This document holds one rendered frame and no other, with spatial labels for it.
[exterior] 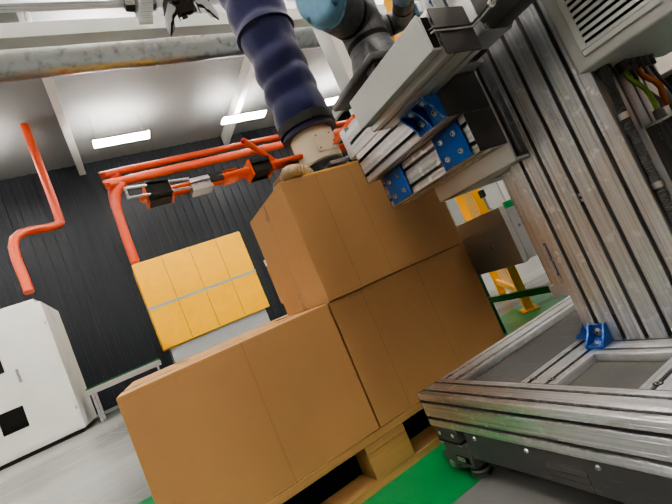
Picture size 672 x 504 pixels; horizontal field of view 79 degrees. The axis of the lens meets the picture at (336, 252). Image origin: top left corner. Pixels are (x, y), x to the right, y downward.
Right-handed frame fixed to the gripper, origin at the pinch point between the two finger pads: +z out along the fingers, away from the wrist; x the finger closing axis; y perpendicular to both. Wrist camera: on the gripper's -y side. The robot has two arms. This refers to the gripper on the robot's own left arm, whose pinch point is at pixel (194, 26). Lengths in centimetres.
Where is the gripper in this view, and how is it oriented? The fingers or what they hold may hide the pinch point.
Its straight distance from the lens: 143.6
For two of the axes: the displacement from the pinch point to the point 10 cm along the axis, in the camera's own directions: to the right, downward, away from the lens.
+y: -0.6, 1.1, 9.9
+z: 3.9, 9.2, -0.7
